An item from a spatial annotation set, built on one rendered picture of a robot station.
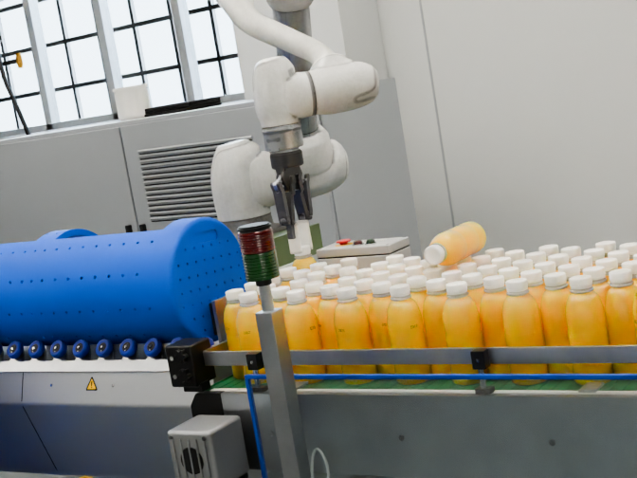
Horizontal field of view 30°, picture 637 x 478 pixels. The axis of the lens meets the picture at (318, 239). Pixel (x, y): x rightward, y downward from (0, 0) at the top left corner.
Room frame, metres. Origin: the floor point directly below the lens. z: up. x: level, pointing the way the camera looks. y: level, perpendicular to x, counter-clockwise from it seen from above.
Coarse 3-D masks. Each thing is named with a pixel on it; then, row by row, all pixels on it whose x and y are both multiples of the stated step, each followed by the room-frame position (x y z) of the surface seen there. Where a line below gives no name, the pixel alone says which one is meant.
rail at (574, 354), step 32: (224, 352) 2.40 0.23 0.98; (320, 352) 2.27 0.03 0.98; (352, 352) 2.23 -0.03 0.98; (384, 352) 2.19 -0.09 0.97; (416, 352) 2.15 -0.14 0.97; (448, 352) 2.11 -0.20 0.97; (512, 352) 2.05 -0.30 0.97; (544, 352) 2.01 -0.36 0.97; (576, 352) 1.98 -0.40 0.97; (608, 352) 1.95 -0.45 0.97
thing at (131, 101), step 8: (120, 88) 5.26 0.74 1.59; (128, 88) 5.25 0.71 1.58; (136, 88) 5.26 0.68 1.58; (144, 88) 5.29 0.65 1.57; (120, 96) 5.27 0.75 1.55; (128, 96) 5.25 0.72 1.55; (136, 96) 5.26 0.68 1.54; (144, 96) 5.29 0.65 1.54; (120, 104) 5.27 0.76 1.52; (128, 104) 5.26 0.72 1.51; (136, 104) 5.26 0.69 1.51; (144, 104) 5.28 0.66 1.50; (120, 112) 5.28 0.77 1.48; (128, 112) 5.26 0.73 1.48; (136, 112) 5.26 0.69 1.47; (144, 112) 5.27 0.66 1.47; (120, 120) 5.31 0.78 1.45
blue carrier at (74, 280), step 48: (48, 240) 2.85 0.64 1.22; (96, 240) 2.75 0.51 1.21; (144, 240) 2.65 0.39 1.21; (192, 240) 2.63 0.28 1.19; (0, 288) 2.85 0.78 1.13; (48, 288) 2.75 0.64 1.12; (96, 288) 2.67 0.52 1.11; (144, 288) 2.59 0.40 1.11; (192, 288) 2.61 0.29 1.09; (0, 336) 2.91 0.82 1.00; (48, 336) 2.82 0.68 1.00; (96, 336) 2.74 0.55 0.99; (144, 336) 2.66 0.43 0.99; (192, 336) 2.59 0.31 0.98
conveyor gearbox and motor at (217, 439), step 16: (208, 416) 2.36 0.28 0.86; (224, 416) 2.34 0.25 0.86; (176, 432) 2.29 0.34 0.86; (192, 432) 2.27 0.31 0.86; (208, 432) 2.25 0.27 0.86; (224, 432) 2.28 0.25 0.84; (240, 432) 2.33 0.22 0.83; (176, 448) 2.30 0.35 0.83; (192, 448) 2.27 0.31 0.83; (208, 448) 2.25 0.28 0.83; (224, 448) 2.28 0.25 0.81; (240, 448) 2.32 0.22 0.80; (176, 464) 2.30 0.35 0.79; (192, 464) 2.28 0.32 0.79; (208, 464) 2.25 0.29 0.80; (224, 464) 2.27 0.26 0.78; (240, 464) 2.31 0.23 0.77
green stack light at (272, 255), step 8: (248, 256) 2.11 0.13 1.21; (256, 256) 2.11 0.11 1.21; (264, 256) 2.11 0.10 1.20; (272, 256) 2.12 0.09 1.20; (248, 264) 2.11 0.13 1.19; (256, 264) 2.11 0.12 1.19; (264, 264) 2.11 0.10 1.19; (272, 264) 2.12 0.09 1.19; (248, 272) 2.12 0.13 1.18; (256, 272) 2.11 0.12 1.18; (264, 272) 2.11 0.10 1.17; (272, 272) 2.11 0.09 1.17; (248, 280) 2.12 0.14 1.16; (256, 280) 2.11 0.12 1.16; (264, 280) 2.11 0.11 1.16
